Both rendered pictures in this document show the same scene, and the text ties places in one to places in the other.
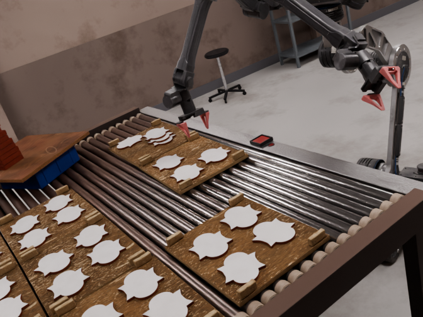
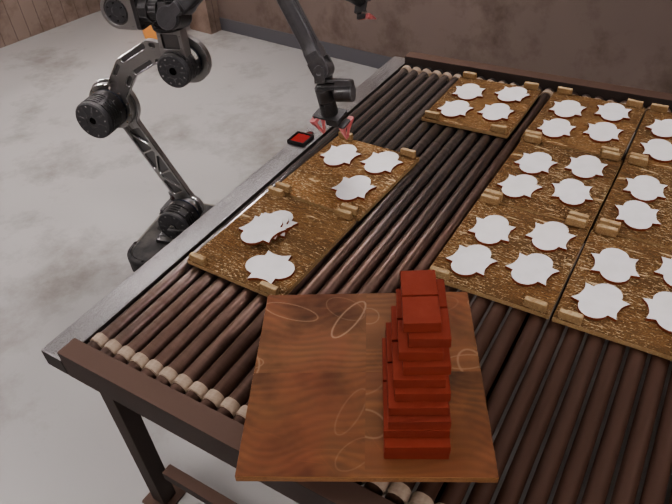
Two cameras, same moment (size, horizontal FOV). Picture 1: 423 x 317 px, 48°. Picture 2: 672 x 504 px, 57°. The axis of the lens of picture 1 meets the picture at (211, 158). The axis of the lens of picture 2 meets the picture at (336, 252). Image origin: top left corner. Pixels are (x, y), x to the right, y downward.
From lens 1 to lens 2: 3.34 m
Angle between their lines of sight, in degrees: 93
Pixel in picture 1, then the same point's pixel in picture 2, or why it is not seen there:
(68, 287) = (590, 162)
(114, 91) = not seen: outside the picture
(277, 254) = (489, 87)
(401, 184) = (389, 68)
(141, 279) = (553, 128)
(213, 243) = (493, 110)
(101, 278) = (565, 153)
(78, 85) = not seen: outside the picture
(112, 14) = not seen: outside the picture
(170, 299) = (560, 109)
